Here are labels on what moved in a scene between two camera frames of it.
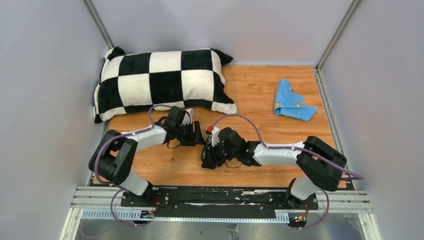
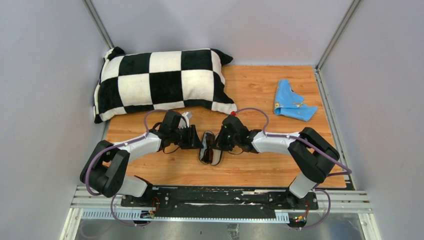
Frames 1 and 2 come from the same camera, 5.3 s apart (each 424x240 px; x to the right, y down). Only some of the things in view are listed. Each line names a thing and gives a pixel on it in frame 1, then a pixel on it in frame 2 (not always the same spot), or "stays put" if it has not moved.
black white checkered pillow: [136, 82] stays put
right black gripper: [221, 161] -> [220, 143]
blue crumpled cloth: [290, 104] stays put
